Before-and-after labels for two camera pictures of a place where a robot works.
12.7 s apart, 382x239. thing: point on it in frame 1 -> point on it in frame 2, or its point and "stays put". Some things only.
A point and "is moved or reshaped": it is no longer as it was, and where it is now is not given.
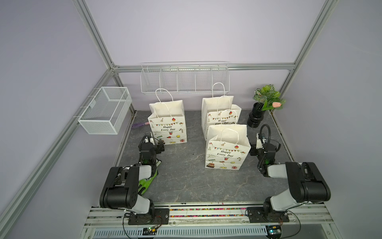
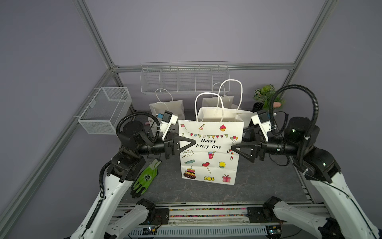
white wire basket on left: (107, 111) stays put
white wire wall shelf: (186, 77) stays put
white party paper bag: (227, 146) is moved or reshaped
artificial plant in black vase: (270, 99) stays put
